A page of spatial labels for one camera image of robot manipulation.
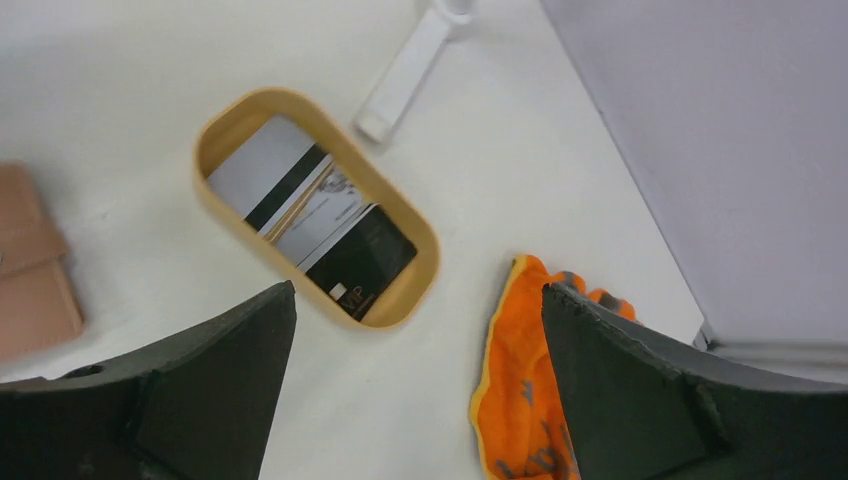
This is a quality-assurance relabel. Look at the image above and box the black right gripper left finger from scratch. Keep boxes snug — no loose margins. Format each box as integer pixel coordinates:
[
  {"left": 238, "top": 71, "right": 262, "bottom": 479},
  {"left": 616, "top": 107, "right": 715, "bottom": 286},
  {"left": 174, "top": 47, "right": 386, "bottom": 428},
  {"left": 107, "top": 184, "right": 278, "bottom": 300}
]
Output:
[{"left": 1, "top": 281, "right": 297, "bottom": 479}]

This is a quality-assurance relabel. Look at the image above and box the white rack base foot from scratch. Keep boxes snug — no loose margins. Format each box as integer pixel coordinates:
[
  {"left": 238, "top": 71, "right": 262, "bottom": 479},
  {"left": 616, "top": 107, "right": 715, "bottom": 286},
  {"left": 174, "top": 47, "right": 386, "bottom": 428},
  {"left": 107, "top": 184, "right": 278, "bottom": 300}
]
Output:
[{"left": 354, "top": 0, "right": 478, "bottom": 144}]

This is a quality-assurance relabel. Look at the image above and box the black VIP card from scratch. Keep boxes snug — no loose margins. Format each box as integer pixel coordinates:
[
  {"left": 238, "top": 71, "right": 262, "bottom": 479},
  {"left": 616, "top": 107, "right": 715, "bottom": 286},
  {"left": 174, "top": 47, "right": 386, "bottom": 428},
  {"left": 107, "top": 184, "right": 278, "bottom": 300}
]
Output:
[{"left": 299, "top": 203, "right": 417, "bottom": 321}]

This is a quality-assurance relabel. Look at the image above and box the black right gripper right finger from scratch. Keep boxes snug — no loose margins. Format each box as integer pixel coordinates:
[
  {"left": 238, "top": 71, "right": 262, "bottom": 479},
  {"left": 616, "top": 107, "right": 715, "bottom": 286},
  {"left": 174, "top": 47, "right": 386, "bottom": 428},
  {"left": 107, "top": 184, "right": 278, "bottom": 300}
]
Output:
[{"left": 542, "top": 283, "right": 847, "bottom": 479}]

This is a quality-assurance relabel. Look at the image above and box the orange cloth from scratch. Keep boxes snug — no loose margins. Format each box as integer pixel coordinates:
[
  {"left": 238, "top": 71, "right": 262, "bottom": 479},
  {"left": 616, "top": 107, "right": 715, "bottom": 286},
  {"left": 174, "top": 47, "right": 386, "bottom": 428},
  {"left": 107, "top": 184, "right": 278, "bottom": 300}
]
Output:
[{"left": 469, "top": 255, "right": 636, "bottom": 479}]

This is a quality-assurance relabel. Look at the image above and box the tan oval card tray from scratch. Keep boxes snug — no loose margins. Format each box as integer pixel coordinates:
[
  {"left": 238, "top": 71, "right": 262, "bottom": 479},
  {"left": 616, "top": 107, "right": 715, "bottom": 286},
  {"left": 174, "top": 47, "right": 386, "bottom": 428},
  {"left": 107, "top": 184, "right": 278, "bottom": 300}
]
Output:
[{"left": 193, "top": 87, "right": 441, "bottom": 330}]

